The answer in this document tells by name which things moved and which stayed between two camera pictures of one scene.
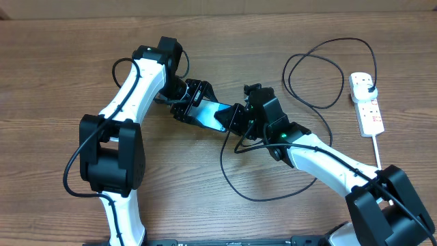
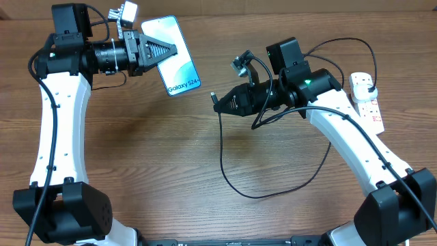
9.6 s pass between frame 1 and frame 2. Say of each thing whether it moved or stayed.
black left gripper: moved
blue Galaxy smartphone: moved
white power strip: stayed
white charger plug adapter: stayed
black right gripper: moved
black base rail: stayed
